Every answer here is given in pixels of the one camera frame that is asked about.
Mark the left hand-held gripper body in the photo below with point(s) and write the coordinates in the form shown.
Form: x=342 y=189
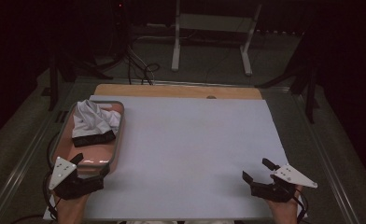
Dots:
x=69 y=186

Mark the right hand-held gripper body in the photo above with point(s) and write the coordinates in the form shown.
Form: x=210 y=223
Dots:
x=277 y=191

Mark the pink plastic basin grey rim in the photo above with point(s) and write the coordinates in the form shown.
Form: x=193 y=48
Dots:
x=91 y=157

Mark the white shorts with black waistband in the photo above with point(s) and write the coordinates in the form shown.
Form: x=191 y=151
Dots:
x=92 y=121

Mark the person's right hand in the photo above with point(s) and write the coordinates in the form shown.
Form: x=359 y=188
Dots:
x=285 y=213

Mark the person's left hand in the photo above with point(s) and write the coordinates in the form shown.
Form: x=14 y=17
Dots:
x=70 y=211

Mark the white table mat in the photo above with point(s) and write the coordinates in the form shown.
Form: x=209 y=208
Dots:
x=187 y=149

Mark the black tripod stand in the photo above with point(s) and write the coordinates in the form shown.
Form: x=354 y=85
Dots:
x=53 y=87
x=310 y=93

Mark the wooden table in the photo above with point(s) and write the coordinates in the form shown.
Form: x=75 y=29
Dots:
x=171 y=90

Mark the white metal stand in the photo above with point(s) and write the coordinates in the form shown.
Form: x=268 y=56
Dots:
x=212 y=22

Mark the metal floor rail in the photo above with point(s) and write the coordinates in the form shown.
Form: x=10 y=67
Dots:
x=19 y=174
x=324 y=158
x=178 y=82

